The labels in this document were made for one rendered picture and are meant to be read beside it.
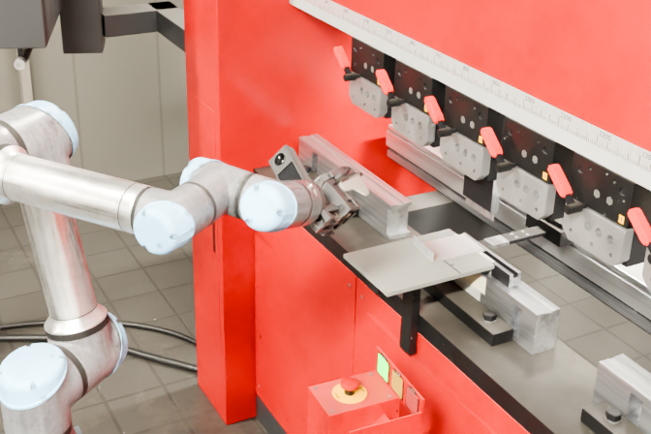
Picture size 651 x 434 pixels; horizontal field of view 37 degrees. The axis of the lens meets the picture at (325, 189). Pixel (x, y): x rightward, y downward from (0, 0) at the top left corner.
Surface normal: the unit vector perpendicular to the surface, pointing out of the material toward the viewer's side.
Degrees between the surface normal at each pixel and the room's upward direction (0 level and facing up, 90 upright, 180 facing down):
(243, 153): 90
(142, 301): 0
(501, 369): 0
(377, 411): 90
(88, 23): 90
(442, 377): 90
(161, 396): 0
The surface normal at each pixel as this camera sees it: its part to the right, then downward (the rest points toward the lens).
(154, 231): -0.44, 0.36
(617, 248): -0.88, 0.18
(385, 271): 0.02, -0.91
